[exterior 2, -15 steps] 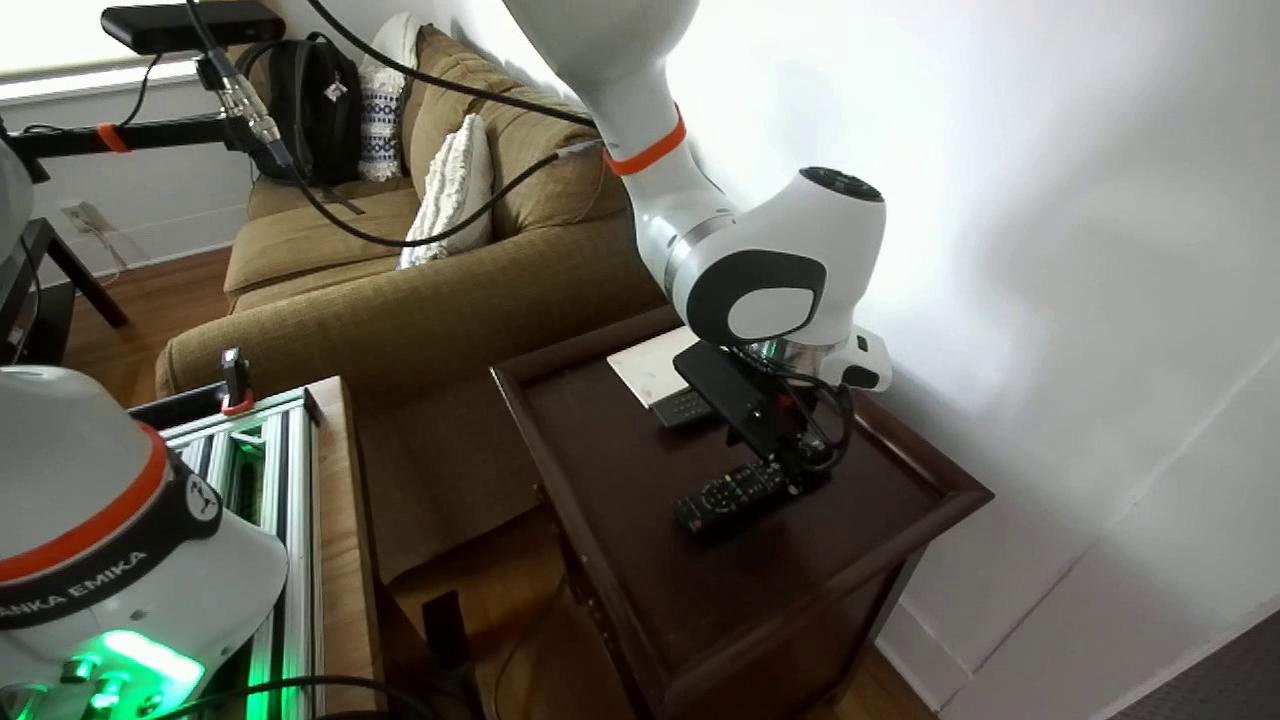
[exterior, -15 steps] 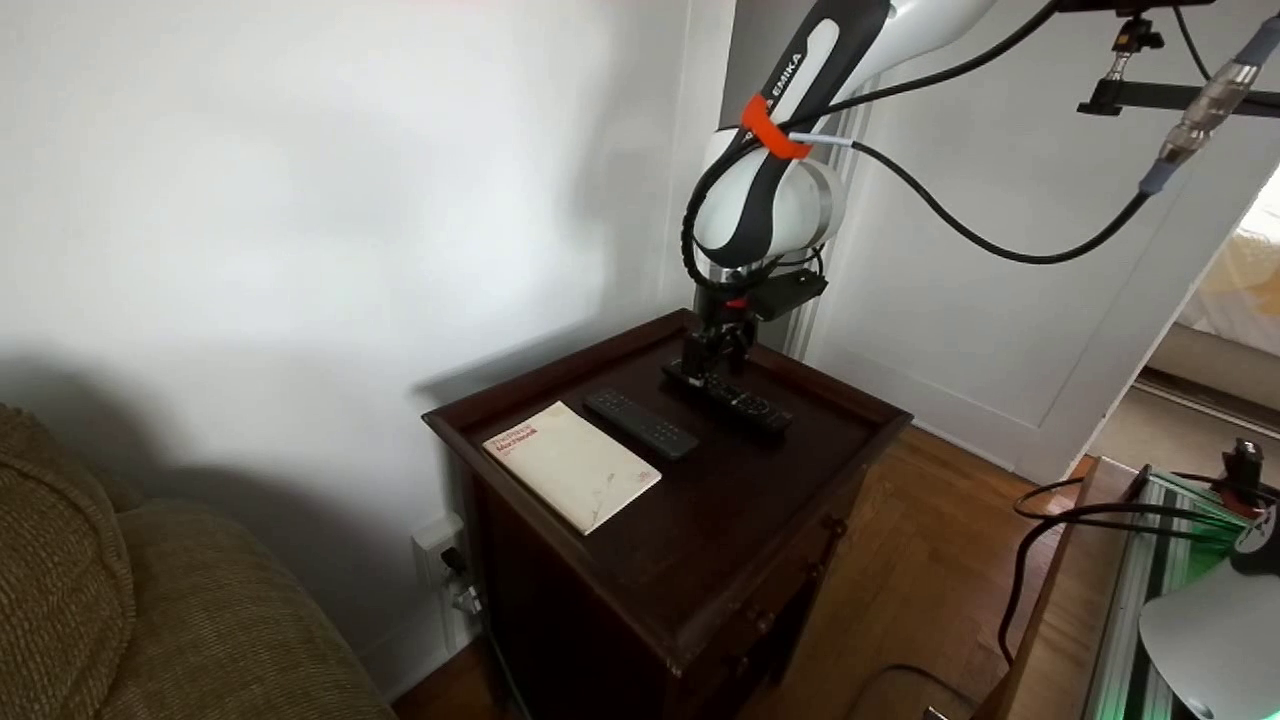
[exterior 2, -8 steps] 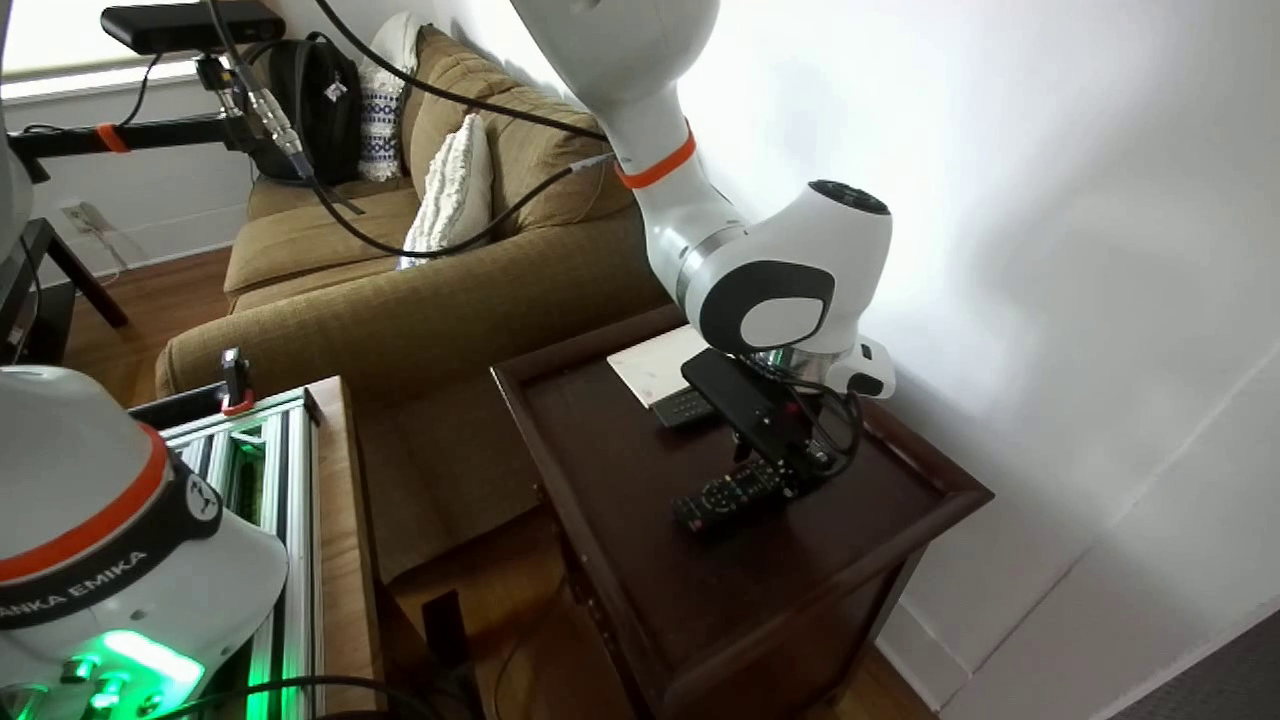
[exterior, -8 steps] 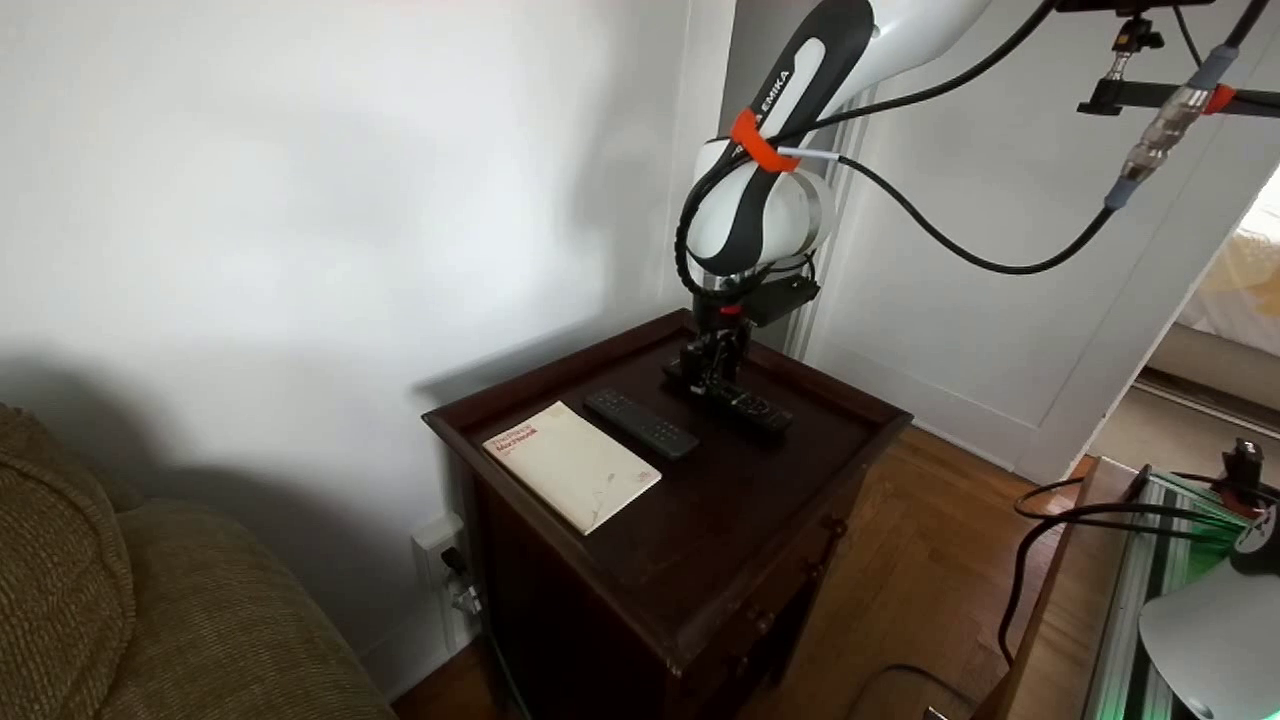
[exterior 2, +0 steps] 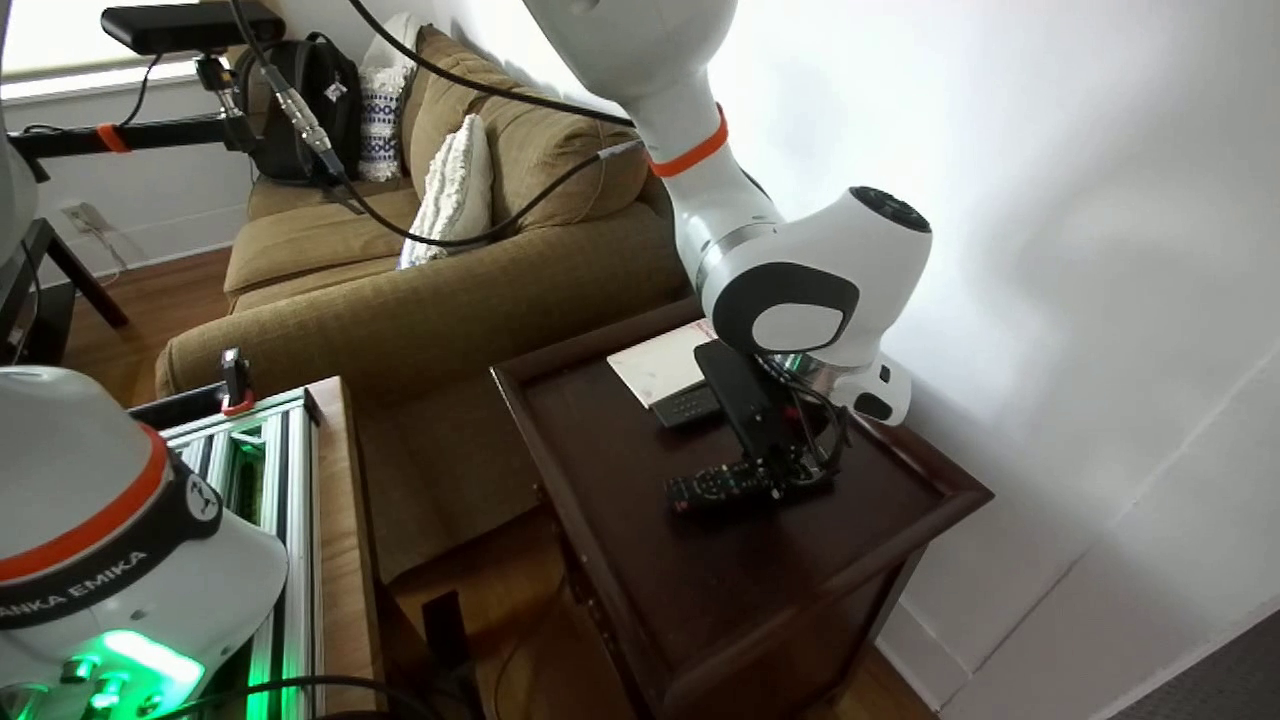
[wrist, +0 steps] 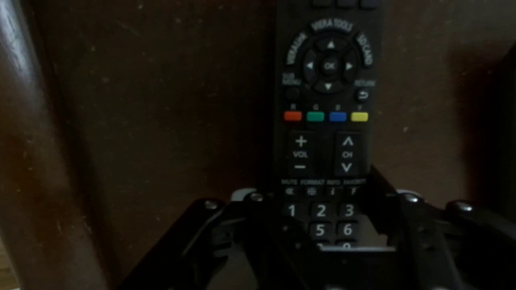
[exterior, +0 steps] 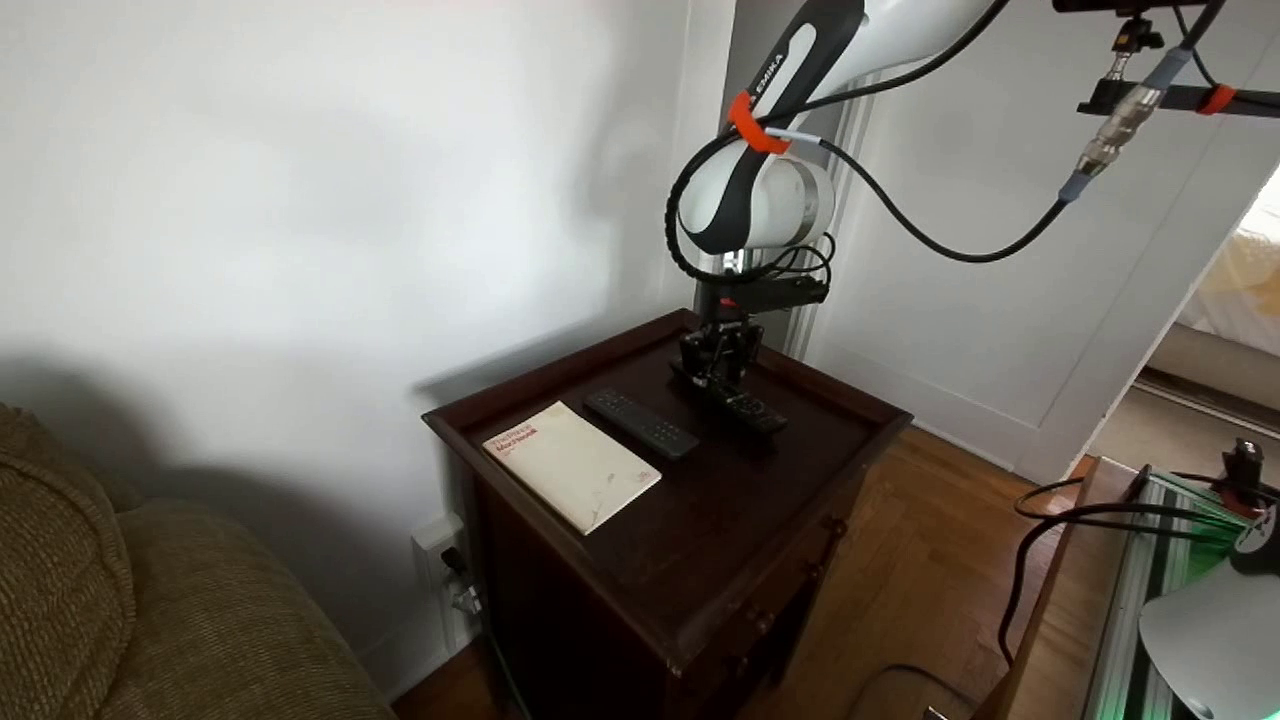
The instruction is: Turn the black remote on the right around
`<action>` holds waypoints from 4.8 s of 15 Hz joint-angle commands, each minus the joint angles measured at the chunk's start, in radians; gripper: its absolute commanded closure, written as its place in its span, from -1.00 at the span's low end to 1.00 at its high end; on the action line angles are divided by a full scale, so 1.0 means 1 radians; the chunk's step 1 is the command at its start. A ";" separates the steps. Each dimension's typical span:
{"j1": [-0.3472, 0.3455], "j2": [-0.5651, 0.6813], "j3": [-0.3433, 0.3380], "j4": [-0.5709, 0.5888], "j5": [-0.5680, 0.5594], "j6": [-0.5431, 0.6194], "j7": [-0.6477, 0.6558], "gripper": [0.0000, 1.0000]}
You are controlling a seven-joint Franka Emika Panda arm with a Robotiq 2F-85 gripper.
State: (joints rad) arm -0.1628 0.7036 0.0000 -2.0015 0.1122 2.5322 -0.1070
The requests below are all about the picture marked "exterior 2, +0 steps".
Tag olive fabric sofa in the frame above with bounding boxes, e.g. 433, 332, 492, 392
154, 18, 701, 583

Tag plain black remote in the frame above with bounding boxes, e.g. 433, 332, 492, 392
650, 380, 733, 435

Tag black clamp knob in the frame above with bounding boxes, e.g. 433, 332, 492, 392
215, 345, 259, 420

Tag white paper sheet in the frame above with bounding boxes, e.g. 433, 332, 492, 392
604, 314, 723, 411

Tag black Panasonic TV remote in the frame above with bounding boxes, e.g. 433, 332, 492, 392
666, 455, 803, 524

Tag dark wooden side table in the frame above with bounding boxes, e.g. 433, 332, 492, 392
485, 294, 996, 720

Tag black tripod legs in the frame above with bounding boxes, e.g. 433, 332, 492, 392
0, 215, 135, 368

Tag white wall outlet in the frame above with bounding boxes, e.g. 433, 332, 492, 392
55, 196, 117, 245

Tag wooden robot cart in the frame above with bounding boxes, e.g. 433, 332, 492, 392
301, 370, 394, 720

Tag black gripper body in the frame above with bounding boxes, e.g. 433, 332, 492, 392
778, 392, 852, 487

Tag white throw pillow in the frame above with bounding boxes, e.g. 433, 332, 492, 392
398, 113, 501, 277

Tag aluminium extrusion frame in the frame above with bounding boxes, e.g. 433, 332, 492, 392
132, 385, 328, 720

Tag patterned throw pillow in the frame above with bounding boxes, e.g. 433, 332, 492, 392
351, 60, 417, 189

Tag olive sofa cushion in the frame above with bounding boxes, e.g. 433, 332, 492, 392
398, 18, 658, 237

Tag black camera on stand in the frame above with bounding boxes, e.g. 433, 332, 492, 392
96, 0, 293, 60

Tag black bag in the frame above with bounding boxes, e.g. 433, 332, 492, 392
245, 31, 369, 192

